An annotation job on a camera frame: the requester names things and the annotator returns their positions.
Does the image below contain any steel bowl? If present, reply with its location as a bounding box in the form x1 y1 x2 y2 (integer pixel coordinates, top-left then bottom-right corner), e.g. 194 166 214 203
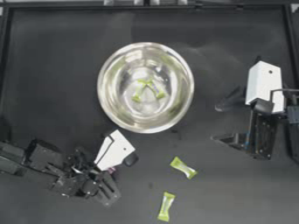
96 41 195 135

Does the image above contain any green candy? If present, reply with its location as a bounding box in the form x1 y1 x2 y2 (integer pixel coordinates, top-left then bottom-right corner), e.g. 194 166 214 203
131 78 152 104
170 156 199 180
156 191 176 223
142 78 168 101

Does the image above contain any black metal frame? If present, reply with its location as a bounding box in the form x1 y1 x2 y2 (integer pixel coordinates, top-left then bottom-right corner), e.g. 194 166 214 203
0 0 299 123

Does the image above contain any black camera cable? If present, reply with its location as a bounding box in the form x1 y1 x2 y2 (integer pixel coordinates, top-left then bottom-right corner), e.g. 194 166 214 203
270 87 299 103

